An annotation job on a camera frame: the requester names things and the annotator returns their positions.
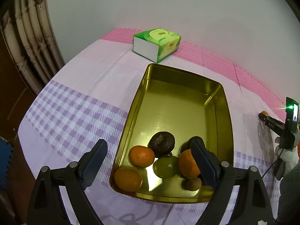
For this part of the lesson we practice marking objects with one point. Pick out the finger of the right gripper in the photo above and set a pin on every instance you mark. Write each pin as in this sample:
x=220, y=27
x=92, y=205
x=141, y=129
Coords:
x=271, y=122

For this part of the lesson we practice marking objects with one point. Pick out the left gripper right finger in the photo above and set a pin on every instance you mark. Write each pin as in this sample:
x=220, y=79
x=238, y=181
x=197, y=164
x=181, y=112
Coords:
x=252, y=205

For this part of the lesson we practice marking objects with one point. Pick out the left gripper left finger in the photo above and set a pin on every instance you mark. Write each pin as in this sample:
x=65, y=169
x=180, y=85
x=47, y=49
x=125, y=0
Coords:
x=46, y=205

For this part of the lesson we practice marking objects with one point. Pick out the brown longan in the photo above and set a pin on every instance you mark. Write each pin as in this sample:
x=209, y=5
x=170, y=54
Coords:
x=193, y=184

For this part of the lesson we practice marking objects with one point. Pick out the orange mandarin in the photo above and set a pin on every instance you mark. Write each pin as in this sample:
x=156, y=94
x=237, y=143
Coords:
x=141, y=156
x=187, y=165

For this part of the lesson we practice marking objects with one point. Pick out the yellow orange fruit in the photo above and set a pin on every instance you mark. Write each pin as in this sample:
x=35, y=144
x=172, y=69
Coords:
x=128, y=180

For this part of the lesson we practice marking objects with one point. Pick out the green tomato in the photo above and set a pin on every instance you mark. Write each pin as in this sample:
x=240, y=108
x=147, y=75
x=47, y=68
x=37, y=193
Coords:
x=166, y=167

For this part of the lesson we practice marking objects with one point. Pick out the large dark passion fruit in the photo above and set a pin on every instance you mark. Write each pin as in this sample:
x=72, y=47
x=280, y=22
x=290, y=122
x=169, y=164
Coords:
x=162, y=144

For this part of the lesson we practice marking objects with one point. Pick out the white gloved hand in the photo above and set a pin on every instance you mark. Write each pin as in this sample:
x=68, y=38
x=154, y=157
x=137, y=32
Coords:
x=287, y=154

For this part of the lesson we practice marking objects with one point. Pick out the small orange tomato far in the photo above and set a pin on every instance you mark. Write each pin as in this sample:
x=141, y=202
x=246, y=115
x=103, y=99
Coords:
x=264, y=113

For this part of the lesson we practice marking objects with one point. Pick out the red gold toffee tin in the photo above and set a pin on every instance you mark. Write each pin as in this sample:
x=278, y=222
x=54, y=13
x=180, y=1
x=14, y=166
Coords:
x=182, y=103

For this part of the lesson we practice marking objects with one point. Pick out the green tissue pack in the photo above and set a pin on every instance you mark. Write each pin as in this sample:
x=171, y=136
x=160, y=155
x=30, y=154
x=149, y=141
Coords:
x=156, y=44

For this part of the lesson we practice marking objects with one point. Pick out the beige radiator pipes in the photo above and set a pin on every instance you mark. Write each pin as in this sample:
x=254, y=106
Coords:
x=31, y=42

